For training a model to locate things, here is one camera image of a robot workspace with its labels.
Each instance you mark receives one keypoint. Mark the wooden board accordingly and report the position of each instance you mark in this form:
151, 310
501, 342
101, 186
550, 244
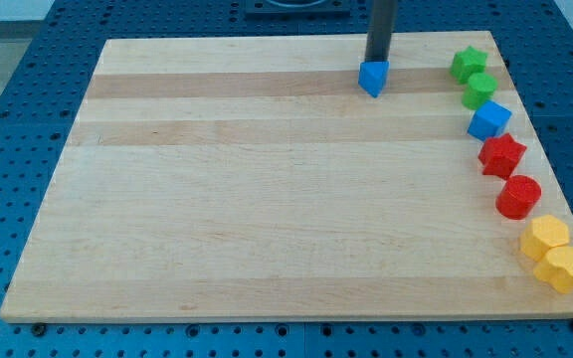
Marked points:
253, 179

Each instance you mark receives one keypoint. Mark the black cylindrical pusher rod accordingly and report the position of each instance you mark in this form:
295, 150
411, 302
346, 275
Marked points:
381, 26

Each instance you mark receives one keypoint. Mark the blue cube block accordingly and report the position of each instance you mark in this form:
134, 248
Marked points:
490, 120

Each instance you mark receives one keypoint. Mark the red star block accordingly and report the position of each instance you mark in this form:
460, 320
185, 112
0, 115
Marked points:
499, 156

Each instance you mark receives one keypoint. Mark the green star block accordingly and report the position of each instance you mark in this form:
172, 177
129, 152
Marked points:
466, 63

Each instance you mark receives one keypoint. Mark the green cylinder block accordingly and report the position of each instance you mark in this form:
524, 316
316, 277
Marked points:
480, 88

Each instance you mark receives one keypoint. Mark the red cylinder block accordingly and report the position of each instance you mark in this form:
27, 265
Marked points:
518, 197

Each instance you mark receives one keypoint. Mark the yellow hexagon block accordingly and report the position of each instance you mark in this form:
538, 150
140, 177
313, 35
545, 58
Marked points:
543, 234

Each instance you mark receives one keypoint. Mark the yellow heart block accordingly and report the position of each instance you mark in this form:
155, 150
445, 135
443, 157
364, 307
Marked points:
556, 269

